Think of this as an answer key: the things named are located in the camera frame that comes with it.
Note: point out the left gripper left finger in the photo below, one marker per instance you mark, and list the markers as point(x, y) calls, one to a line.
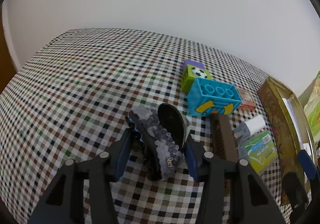
point(63, 200)

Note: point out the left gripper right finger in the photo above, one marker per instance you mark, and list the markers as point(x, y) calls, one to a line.
point(250, 200)

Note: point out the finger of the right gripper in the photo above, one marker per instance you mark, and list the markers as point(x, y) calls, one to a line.
point(308, 166)

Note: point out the green floss pick box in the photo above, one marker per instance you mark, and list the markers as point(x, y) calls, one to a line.
point(259, 151)

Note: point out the white power adapter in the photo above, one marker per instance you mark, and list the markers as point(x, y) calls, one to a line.
point(249, 128)

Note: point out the copper framed card box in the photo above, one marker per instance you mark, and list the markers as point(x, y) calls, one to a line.
point(248, 103)

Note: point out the blue toy building block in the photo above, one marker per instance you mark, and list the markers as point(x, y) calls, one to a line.
point(207, 97)

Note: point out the green soccer toy block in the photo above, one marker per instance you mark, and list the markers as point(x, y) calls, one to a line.
point(192, 72)

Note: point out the purple cube block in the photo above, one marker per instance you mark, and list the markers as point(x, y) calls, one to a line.
point(193, 63)

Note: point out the white paper tray liner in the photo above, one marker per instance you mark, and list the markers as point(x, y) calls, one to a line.
point(300, 124)

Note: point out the gold metal tin tray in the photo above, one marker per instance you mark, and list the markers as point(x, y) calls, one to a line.
point(271, 93)

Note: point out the green patterned hanging cloth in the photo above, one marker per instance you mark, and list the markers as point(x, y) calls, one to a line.
point(310, 100)

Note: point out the checkered tablecloth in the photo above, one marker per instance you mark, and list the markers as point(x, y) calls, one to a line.
point(70, 101)

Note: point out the brown wooden door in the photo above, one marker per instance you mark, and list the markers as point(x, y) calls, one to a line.
point(7, 68)

